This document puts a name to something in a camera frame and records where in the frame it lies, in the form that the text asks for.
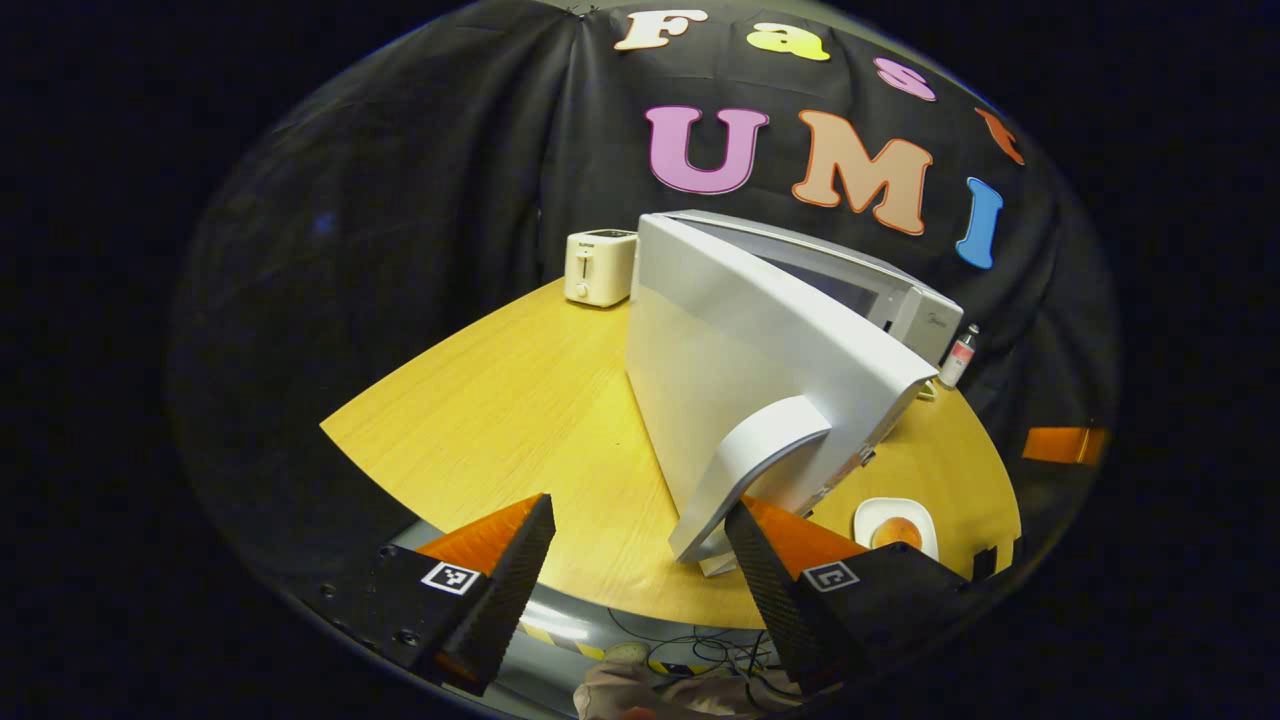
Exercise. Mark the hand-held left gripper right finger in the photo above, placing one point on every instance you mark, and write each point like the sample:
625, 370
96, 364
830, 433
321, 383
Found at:
775, 600

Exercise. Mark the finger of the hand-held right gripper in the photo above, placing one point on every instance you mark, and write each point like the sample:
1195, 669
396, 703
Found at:
1060, 445

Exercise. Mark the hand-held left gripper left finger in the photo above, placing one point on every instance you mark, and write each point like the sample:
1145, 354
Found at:
510, 590

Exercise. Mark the round brown bun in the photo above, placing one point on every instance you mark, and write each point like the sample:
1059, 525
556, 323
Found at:
897, 533

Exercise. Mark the white microwave oven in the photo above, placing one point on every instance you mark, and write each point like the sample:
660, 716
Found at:
740, 340

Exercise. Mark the white square plate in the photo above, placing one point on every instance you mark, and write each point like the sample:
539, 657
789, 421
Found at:
868, 520

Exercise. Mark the small bottle with pink label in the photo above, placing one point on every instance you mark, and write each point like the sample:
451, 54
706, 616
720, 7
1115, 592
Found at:
958, 358

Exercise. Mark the person's beige clothing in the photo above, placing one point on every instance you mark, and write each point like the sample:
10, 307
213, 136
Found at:
640, 695

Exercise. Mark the white toaster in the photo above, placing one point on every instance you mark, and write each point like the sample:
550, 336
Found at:
598, 268

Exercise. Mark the black backdrop cloth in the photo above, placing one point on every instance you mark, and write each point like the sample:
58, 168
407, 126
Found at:
420, 180

